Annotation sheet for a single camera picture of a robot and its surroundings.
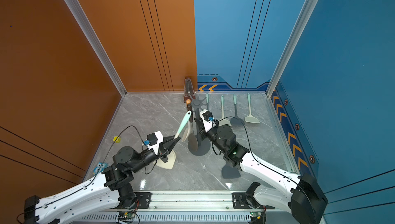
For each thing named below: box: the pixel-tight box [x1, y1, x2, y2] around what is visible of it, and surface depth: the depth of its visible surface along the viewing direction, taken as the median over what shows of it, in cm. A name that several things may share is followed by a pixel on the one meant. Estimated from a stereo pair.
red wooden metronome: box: [183, 78, 196, 103], surface depth 111 cm
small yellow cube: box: [112, 136, 121, 143], surface depth 96 cm
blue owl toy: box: [93, 161, 109, 176], surface depth 84 cm
